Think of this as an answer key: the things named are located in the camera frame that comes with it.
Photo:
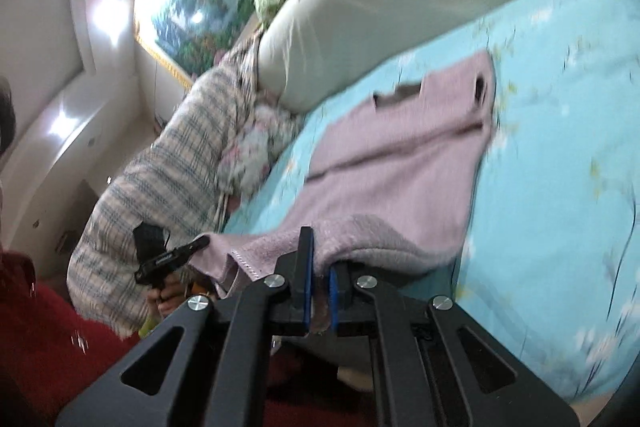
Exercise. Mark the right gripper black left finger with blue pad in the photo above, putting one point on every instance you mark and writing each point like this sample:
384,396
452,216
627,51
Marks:
276,305

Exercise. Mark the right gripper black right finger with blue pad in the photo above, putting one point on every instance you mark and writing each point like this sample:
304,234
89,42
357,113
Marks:
402,336

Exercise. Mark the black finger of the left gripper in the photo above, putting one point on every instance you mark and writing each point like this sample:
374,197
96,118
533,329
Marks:
182,254

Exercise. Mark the pink knit sweater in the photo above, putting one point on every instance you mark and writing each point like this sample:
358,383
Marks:
389,185

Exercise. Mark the person's left hand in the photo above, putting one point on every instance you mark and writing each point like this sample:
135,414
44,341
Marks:
163,301

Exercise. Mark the plaid checked blanket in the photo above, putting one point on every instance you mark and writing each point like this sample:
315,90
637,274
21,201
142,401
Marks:
170,184

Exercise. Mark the red garment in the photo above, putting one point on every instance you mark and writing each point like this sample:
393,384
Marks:
49,353

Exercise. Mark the floral patterned pillow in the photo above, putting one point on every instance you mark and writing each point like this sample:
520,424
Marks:
248,159

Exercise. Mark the light blue floral bedsheet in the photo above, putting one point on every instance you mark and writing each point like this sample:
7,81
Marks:
551,263

